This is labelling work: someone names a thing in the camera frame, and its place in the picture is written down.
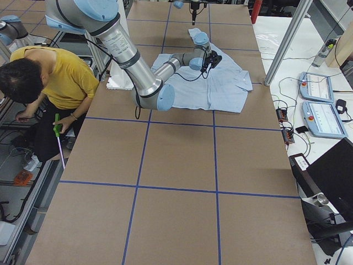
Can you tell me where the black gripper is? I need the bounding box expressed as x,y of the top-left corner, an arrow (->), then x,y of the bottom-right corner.
204,50 -> 222,72
189,1 -> 200,25

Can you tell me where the light blue striped shirt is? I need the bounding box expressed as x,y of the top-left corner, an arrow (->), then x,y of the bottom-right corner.
152,28 -> 253,113

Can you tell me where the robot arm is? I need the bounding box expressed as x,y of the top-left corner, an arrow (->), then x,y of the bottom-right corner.
46,0 -> 222,111
172,0 -> 208,25

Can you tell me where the red cylinder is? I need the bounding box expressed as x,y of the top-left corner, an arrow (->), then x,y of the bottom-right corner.
250,0 -> 263,24

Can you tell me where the upper teach pendant tablet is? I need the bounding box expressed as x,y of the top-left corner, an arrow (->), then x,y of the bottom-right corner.
299,72 -> 334,103

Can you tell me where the teach pendant tablet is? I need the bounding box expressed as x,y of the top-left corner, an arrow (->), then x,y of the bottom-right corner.
302,100 -> 348,139
299,72 -> 334,103

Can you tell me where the black smartphone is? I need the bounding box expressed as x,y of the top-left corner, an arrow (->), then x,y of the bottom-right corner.
295,126 -> 309,134

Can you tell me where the clear water bottle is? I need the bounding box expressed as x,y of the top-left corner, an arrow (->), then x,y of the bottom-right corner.
312,39 -> 337,67

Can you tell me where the lower teach pendant tablet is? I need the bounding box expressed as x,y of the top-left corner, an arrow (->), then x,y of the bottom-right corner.
302,100 -> 348,139

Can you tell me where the black power adapter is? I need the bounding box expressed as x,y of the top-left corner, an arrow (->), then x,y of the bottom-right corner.
335,99 -> 347,114

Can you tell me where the person in yellow shirt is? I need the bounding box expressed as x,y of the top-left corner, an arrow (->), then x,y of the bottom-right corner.
1,46 -> 99,171

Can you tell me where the black laptop monitor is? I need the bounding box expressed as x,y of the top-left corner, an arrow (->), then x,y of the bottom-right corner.
289,137 -> 352,221

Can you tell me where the metal cup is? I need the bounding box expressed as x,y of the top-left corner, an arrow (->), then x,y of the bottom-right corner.
313,194 -> 329,207

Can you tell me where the orange device on floor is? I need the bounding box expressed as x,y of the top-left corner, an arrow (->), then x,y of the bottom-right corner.
14,170 -> 33,186

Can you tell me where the aluminium frame post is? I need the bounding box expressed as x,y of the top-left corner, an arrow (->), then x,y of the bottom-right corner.
264,0 -> 313,86

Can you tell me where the green handled stick tool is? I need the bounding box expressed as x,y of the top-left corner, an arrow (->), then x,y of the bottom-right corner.
53,113 -> 66,169

